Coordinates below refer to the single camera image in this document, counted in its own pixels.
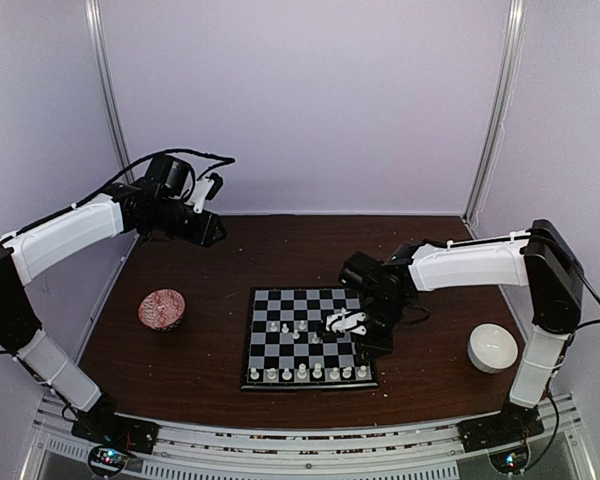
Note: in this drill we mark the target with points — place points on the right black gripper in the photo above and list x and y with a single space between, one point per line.
379 347

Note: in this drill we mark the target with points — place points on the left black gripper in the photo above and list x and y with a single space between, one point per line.
203 233

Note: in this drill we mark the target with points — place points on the black grey chessboard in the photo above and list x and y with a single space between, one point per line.
264 350

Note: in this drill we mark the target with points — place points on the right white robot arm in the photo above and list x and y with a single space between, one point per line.
538 259

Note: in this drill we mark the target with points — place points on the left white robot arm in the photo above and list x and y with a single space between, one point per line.
60 263

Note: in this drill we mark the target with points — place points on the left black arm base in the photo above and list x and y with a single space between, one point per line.
118 440

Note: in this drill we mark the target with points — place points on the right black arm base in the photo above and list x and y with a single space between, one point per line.
505 435

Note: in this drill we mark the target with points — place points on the red patterned bowl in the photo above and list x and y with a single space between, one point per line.
162 310

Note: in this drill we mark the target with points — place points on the white bowl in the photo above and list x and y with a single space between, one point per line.
491 348

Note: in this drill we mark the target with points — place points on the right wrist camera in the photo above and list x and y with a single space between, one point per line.
343 321

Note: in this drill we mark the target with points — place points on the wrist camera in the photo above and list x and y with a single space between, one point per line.
205 190
343 321

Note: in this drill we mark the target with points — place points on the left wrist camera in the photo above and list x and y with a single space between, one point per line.
205 190

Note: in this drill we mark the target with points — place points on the right aluminium frame post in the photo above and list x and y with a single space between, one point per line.
495 128

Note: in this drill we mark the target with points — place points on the aluminium frame post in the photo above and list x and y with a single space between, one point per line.
96 32
495 128

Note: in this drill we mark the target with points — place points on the left aluminium frame post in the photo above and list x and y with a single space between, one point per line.
96 32

